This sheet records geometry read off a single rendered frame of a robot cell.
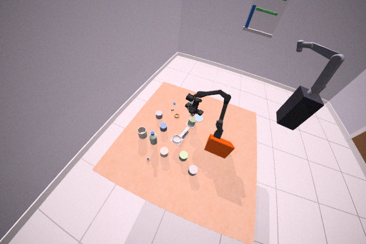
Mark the white cylinder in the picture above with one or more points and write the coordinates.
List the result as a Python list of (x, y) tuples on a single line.
[(164, 152), (158, 114), (192, 170)]

